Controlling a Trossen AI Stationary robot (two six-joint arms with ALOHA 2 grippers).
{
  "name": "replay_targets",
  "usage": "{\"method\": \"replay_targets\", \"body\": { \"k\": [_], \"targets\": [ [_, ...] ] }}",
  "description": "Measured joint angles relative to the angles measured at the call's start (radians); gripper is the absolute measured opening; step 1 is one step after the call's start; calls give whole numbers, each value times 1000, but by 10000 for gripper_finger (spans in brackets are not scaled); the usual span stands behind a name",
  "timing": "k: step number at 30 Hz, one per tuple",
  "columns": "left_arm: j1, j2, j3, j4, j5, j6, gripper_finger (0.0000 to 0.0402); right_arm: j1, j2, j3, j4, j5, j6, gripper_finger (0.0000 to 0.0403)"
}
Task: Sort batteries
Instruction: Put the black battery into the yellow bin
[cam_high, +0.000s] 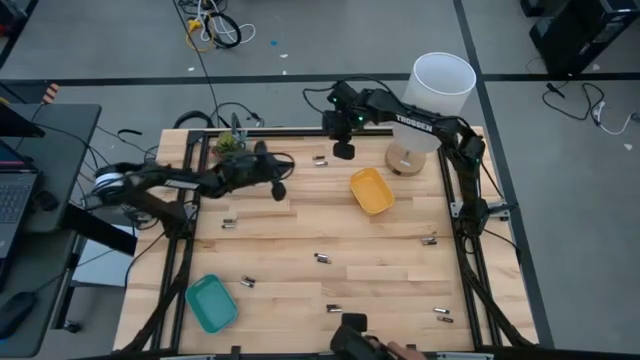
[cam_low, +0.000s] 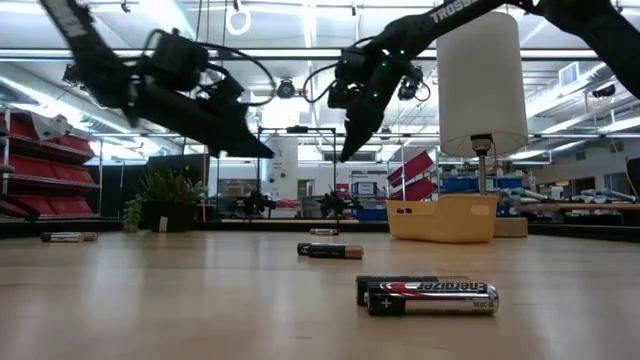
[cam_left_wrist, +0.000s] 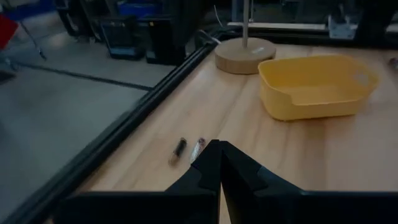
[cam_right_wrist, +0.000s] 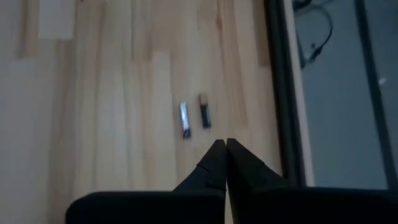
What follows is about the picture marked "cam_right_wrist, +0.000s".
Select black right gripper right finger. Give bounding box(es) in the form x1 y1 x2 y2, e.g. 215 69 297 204
226 138 398 224

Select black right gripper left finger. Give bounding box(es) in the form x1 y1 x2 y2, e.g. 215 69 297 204
65 139 227 224

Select silver Energizer battery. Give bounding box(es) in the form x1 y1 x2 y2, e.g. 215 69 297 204
178 100 192 140

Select black copper-top battery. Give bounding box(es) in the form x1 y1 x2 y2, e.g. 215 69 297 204
197 93 213 129

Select black aluminium table frame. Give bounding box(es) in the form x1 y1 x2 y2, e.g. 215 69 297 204
264 0 308 188

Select black looped floor cable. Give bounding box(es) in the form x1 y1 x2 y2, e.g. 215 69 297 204
292 0 334 70

